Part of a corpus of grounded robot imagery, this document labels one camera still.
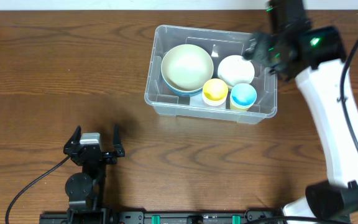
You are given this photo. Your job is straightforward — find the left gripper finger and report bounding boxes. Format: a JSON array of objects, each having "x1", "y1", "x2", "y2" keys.
[
  {"x1": 113, "y1": 124, "x2": 125, "y2": 157},
  {"x1": 63, "y1": 125, "x2": 81, "y2": 155}
]

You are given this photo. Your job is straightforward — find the white small bowl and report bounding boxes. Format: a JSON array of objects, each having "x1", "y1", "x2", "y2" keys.
[{"x1": 217, "y1": 55, "x2": 255, "y2": 85}]

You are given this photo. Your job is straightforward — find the blue plastic cup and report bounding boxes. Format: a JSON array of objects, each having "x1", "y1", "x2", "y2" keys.
[{"x1": 230, "y1": 83, "x2": 257, "y2": 106}]

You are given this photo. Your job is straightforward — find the yellow plastic cup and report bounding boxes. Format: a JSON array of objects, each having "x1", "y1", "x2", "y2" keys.
[
  {"x1": 230, "y1": 100, "x2": 252, "y2": 111},
  {"x1": 203, "y1": 78, "x2": 228, "y2": 101}
]

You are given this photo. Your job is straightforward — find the pale green plastic cup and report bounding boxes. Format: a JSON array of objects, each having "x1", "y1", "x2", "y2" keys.
[{"x1": 202, "y1": 95, "x2": 226, "y2": 107}]

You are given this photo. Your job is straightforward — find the beige large bowl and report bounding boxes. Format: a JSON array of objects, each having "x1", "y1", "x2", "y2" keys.
[{"x1": 161, "y1": 44, "x2": 214, "y2": 94}]

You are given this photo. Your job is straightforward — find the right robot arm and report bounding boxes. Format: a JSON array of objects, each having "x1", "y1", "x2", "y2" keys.
[{"x1": 244, "y1": 0, "x2": 358, "y2": 223}]

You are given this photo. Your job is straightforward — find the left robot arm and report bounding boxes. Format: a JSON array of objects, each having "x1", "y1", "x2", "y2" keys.
[{"x1": 63, "y1": 125, "x2": 125, "y2": 224}]

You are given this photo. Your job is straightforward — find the clear plastic storage container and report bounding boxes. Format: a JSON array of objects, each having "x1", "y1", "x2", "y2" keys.
[{"x1": 144, "y1": 25, "x2": 278, "y2": 124}]

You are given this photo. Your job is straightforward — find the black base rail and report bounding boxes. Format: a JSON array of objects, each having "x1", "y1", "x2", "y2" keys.
[{"x1": 39, "y1": 210, "x2": 279, "y2": 224}]

